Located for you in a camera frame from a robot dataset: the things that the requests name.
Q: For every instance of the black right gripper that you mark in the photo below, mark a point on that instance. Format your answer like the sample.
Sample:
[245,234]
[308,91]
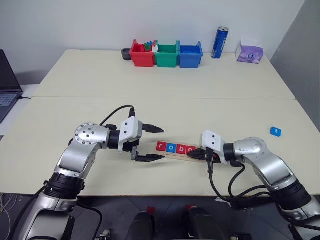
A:
[215,156]

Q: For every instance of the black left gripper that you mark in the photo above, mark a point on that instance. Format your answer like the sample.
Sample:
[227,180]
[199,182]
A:
[133,150]

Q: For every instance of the red letter tile r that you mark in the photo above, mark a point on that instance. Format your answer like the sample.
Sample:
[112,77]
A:
[161,146]

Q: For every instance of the red letter tile o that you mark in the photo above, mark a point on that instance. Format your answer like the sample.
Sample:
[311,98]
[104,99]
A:
[190,149]

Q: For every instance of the blue letter tile o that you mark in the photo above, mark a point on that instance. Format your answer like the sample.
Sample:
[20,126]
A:
[171,147]

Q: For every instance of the red letter tile b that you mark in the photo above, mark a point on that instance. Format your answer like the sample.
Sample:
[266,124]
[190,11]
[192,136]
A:
[180,149]

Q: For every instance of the wooden letter tray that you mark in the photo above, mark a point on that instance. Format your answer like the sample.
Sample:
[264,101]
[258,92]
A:
[180,157]

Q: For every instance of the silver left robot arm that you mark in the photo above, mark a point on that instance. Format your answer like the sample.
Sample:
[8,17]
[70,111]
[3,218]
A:
[75,160]

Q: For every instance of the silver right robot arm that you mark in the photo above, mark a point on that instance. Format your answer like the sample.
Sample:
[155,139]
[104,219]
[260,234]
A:
[262,160]

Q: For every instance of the blue letter tile t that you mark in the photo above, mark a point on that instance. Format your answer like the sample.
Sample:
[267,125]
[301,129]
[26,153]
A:
[275,131]

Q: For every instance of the white paper scrap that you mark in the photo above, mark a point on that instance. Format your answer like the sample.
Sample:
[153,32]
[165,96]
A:
[221,199]

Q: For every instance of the small red tab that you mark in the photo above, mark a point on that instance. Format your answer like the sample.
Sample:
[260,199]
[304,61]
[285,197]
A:
[190,207]
[151,210]

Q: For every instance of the wide dark rounded shape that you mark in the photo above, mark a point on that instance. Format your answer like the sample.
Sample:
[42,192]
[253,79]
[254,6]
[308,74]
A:
[202,225]

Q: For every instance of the red plastic bin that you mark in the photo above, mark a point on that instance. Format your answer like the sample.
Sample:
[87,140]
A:
[142,60]

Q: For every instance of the green plastic bin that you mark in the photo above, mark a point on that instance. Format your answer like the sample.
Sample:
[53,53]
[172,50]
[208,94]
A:
[166,60]

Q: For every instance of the narrow dark rounded shape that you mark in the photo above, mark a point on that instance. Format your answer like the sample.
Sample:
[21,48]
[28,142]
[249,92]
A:
[141,227]

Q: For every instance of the blue plastic bin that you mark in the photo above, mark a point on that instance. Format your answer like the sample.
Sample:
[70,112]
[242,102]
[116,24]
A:
[189,60]

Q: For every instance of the black round container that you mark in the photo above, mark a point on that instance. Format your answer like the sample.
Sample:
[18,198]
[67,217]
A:
[126,55]

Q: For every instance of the white red small piece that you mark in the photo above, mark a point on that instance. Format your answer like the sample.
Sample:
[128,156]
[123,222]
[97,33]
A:
[155,48]

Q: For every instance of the green and blue toy bricks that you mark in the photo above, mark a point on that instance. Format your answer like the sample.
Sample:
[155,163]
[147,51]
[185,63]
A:
[148,46]

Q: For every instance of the purple tissue box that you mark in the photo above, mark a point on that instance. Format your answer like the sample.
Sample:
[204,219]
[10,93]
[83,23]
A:
[249,56]

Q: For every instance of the tall blue drink can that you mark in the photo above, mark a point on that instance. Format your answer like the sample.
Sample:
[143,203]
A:
[219,43]

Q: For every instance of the white side desk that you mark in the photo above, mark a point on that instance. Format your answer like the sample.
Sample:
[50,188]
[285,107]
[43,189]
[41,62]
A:
[28,90]

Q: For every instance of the dark laptop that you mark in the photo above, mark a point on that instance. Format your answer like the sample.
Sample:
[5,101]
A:
[7,82]

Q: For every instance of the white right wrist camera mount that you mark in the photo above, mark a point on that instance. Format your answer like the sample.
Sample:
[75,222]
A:
[212,140]

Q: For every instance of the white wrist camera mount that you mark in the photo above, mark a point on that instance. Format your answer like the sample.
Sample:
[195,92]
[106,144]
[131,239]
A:
[130,130]
[212,140]

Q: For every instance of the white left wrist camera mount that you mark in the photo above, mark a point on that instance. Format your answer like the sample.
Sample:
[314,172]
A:
[130,130]

